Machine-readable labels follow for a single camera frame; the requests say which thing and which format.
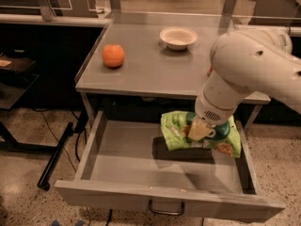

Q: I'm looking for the yellow taped gripper finger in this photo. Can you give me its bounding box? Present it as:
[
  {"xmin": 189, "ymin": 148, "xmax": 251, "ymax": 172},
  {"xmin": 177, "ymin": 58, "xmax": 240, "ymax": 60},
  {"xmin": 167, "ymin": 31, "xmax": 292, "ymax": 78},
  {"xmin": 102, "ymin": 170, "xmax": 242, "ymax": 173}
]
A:
[{"xmin": 188, "ymin": 116, "xmax": 215, "ymax": 141}]

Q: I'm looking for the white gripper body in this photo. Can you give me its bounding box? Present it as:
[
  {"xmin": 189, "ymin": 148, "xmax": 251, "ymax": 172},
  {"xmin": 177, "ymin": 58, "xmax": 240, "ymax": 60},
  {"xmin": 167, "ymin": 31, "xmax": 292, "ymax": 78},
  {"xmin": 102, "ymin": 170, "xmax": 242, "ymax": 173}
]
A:
[{"xmin": 195, "ymin": 72, "xmax": 253, "ymax": 125}]

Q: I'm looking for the green rice chip bag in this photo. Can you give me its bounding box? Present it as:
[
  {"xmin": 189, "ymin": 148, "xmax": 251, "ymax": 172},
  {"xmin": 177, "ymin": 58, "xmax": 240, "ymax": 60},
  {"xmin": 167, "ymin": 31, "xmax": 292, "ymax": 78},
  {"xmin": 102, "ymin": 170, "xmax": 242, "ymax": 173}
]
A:
[{"xmin": 161, "ymin": 111, "xmax": 242, "ymax": 158}]

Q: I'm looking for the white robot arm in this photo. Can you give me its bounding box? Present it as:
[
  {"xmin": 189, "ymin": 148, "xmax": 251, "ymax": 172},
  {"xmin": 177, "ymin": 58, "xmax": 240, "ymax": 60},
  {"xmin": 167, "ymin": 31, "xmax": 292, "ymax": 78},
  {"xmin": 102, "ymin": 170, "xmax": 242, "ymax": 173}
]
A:
[{"xmin": 188, "ymin": 30, "xmax": 301, "ymax": 141}]

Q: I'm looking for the grey counter cabinet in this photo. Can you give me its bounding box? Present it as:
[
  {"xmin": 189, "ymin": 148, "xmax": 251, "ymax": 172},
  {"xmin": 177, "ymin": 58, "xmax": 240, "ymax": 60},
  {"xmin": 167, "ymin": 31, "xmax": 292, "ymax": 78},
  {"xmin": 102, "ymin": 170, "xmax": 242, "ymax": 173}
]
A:
[{"xmin": 74, "ymin": 10, "xmax": 276, "ymax": 134}]

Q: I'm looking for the open grey drawer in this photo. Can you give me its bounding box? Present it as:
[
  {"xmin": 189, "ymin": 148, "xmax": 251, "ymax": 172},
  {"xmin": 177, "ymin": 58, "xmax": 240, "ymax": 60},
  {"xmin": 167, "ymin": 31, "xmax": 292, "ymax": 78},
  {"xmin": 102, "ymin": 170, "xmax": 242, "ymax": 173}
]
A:
[{"xmin": 55, "ymin": 113, "xmax": 285, "ymax": 222}]

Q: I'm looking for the white bowl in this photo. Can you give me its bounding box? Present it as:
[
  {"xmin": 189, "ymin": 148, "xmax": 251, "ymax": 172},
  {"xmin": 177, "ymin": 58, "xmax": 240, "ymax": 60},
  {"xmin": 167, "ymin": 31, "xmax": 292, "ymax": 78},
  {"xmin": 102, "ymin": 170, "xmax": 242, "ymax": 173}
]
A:
[{"xmin": 160, "ymin": 26, "xmax": 198, "ymax": 51}]

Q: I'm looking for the orange fruit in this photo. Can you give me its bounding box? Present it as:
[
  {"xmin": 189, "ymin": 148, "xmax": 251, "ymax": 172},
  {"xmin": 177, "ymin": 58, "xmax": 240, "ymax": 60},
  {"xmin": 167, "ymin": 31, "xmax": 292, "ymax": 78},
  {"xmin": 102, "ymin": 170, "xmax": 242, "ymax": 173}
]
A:
[{"xmin": 102, "ymin": 44, "xmax": 125, "ymax": 68}]

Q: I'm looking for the black floor stand bar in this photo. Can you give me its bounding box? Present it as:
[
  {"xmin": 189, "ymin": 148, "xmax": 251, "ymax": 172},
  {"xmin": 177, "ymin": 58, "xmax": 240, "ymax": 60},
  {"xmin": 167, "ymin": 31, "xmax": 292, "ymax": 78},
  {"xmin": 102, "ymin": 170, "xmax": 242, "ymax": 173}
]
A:
[{"xmin": 37, "ymin": 122, "xmax": 73, "ymax": 191}]

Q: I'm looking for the dark side table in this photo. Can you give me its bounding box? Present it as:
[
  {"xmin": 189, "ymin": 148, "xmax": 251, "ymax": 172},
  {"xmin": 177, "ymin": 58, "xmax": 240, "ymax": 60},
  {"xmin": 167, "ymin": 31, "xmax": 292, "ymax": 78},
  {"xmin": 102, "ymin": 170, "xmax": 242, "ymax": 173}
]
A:
[{"xmin": 0, "ymin": 54, "xmax": 55, "ymax": 153}]

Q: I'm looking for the metal drawer handle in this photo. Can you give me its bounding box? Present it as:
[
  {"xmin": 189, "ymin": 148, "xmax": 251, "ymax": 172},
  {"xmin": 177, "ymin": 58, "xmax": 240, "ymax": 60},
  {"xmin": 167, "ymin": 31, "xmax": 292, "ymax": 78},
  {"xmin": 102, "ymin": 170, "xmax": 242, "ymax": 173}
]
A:
[{"xmin": 149, "ymin": 200, "xmax": 185, "ymax": 216}]

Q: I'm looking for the white horizontal rail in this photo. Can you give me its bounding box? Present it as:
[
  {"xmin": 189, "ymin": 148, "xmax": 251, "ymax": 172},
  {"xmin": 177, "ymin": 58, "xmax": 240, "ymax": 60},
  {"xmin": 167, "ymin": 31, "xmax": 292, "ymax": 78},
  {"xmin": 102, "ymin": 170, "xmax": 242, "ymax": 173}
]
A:
[{"xmin": 0, "ymin": 14, "xmax": 110, "ymax": 27}]

